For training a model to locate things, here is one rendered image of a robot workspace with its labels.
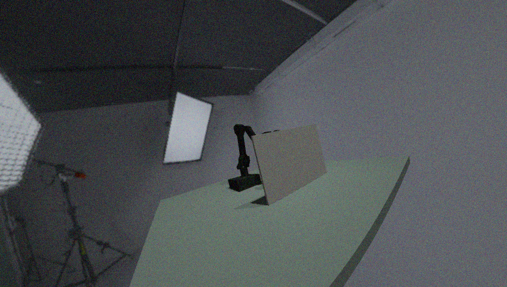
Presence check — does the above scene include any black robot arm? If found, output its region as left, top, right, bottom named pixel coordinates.
left=234, top=124, right=256, bottom=177

